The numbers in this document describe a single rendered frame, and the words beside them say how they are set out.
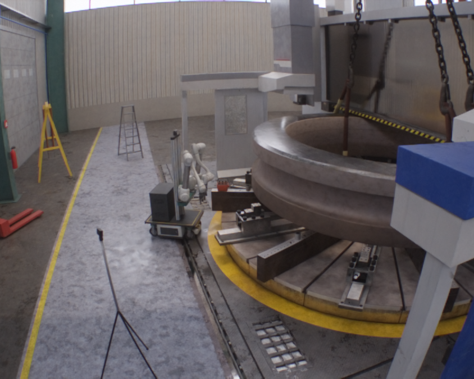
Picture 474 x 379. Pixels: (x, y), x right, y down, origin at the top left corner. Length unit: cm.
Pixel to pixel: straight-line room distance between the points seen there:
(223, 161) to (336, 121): 316
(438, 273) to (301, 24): 769
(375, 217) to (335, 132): 412
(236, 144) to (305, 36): 340
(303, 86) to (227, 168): 299
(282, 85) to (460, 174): 730
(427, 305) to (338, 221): 319
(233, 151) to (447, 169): 860
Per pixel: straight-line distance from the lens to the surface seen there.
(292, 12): 871
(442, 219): 152
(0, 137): 999
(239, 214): 588
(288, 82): 852
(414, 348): 188
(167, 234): 663
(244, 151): 985
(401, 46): 758
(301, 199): 513
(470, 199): 140
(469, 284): 540
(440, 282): 164
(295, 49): 868
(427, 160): 153
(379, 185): 445
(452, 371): 310
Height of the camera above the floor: 304
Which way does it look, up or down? 19 degrees down
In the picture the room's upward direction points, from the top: 1 degrees counter-clockwise
